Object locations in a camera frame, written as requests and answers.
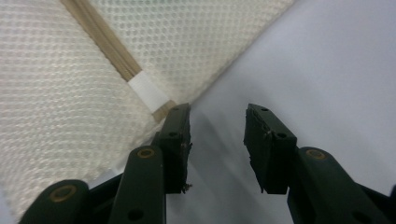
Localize pale lavender table mat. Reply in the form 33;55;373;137
0;0;396;224

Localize clear plastic bag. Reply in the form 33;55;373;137
0;0;295;222

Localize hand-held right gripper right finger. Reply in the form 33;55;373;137
243;103;298;195

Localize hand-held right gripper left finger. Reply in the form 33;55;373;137
152;103;193;194

